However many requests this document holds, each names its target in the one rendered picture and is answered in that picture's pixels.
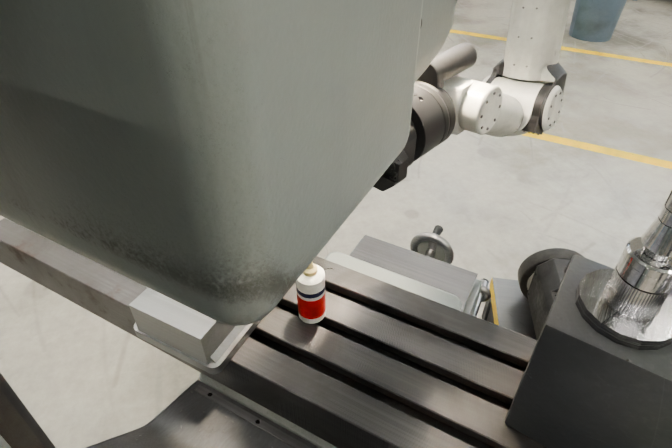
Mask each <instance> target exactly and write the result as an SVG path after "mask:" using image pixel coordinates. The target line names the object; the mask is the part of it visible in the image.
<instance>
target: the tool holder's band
mask: <svg viewBox="0 0 672 448"><path fill-rule="evenodd" d="M643 246H644V244H643V243H642V241H641V237H635V238H632V239H630V240H629V241H628V243H627V245H626V247H625V249H624V251H623V254H624V257H625V259H626V261H627V262H628V263H629V264H630V265H631V266H632V267H633V268H634V269H635V270H637V271H639V272H640V273H642V274H644V275H646V276H649V277H652V278H655V279H659V280H672V259H671V260H670V261H658V260H655V259H652V258H651V257H649V256H648V255H647V254H646V253H645V252H644V251H643Z"/></svg>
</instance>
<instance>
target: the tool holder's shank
mask: <svg viewBox="0 0 672 448"><path fill-rule="evenodd" d="M641 241H642V243H643V244H644V246H643V251H644V252H645V253H646V254H647V255H648V256H649V257H651V258H652V259H655V260H658V261H670V260H671V259H672V191H671V193H670V195H669V197H668V198H667V200H666V202H665V204H664V206H663V208H662V210H661V212H660V214H659V215H658V217H657V218H656V219H655V220H654V222H653V223H652V224H651V225H650V227H649V228H648V229H647V230H646V232H645V233H644V234H643V235H642V237H641Z"/></svg>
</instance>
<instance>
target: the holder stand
mask: <svg viewBox="0 0 672 448"><path fill-rule="evenodd" d="M613 271H614V268H611V267H608V266H606V265H603V264H600V263H598V262H595V261H592V260H590V259H587V258H584V257H582V256H579V255H574V256H572V258H571V261H570V263H569V266H568V268H567V270H566V273H565V275H564V278H563V280H562V282H561V285H560V287H559V290H558V292H557V295H556V297H555V299H554V302H553V304H552V307H551V309H550V311H549V314H548V316H547V319H546V321H545V324H544V326H543V328H542V331H541V333H540V336H539V338H538V340H537V343H536V345H535V348H534V350H533V353H532V355H531V357H530V360H529V362H528V365H527V367H526V370H525V372H524V374H523V377H522V379H521V382H520V384H519V387H518V389H517V391H516V394H515V396H514V399H513V401H512V404H511V406H510V408H509V411H508V413H507V416H506V418H505V423H506V424H507V425H508V426H510V427H512V428H513V429H515V430H517V431H519V432H520V433H522V434H524V435H526V436H528V437H529V438H531V439H533V440H535V441H536V442H538V443H540V444H542V445H543V446H545V447H547V448H672V292H671V293H670V295H669V296H668V298H667V299H666V301H665V303H664V304H663V306H662V307H661V309H660V311H659V312H658V314H657V315H656V317H655V318H654V319H652V320H650V321H645V322H639V321H633V320H630V319H627V318H624V317H622V316H620V315H619V314H617V313H616V312H614V311H613V310H612V309H611V308H610V307H609V306H608V305H607V304H606V302H605V300H604V298H603V291H604V289H605V287H606V285H607V283H608V281H609V279H610V277H611V275H612V273H613Z"/></svg>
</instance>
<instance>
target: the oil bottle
mask: <svg viewBox="0 0 672 448"><path fill-rule="evenodd" d="M296 289H297V303H298V314H299V317H300V319H301V320H302V321H303V322H305V323H309V324H314V323H318V322H320V321H321V320H322V319H323V318H324V317H325V314H326V296H325V272H324V270H323V268H322V267H320V266H318V265H316V264H314V263H313V262H311V264H310V265H309V266H308V267H307V268H306V270H305V271H304V272H303V273H302V275H301V276H300V277H299V278H298V280H297V281H296Z"/></svg>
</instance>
